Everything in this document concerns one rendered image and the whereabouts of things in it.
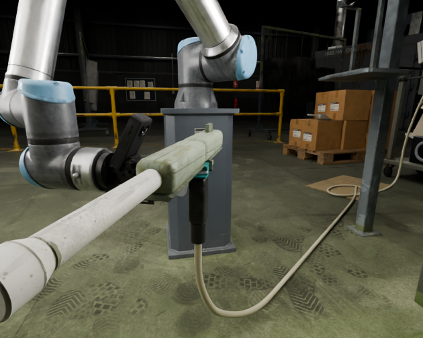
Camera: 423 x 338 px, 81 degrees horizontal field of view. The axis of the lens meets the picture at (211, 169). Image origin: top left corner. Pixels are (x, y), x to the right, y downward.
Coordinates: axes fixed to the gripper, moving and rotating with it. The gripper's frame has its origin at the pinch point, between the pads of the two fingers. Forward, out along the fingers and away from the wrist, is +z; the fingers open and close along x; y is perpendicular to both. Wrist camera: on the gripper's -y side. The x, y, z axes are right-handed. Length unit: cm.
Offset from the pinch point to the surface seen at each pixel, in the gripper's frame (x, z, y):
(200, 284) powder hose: -0.6, -1.0, 26.4
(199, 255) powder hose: 0.0, -1.1, 19.2
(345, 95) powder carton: -294, 104, -20
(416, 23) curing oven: -894, 439, -240
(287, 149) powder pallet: -322, 44, 52
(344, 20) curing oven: -976, 259, -283
